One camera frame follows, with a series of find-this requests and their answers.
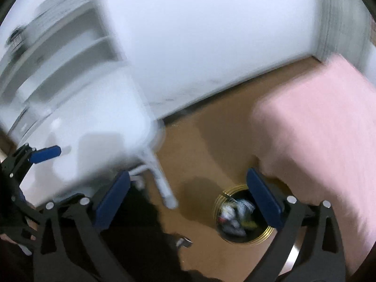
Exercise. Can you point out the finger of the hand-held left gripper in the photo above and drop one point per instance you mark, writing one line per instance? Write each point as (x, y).
(45, 154)

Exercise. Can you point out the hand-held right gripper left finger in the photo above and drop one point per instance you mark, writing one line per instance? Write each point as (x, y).
(113, 199)

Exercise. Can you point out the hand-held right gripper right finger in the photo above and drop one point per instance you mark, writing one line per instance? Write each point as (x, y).
(264, 201)

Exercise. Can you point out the black bin with gold rim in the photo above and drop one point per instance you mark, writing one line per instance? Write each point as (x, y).
(232, 235)

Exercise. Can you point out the crumpled paper pile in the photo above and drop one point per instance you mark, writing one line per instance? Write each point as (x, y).
(235, 214)

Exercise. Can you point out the black office chair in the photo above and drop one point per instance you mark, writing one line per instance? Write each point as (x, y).
(144, 229)

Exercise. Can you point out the white desk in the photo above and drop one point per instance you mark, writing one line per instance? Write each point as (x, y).
(97, 129)

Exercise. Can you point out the bed with pink blanket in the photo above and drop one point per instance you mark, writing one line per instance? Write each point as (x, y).
(317, 129)

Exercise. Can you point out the white shelf unit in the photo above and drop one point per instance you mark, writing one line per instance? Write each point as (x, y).
(67, 44)

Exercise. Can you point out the pale green curtain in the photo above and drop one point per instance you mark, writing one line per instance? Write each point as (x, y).
(340, 14)

